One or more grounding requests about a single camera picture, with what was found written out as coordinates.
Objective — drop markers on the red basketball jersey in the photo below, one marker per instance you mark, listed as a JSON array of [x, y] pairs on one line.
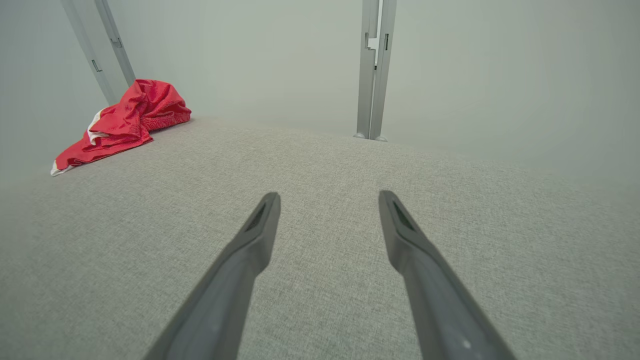
[[130, 120]]

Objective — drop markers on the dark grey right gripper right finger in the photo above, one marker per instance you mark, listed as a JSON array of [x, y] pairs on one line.
[[445, 310]]

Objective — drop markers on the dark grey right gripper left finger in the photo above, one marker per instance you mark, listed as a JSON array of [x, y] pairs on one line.
[[220, 300]]

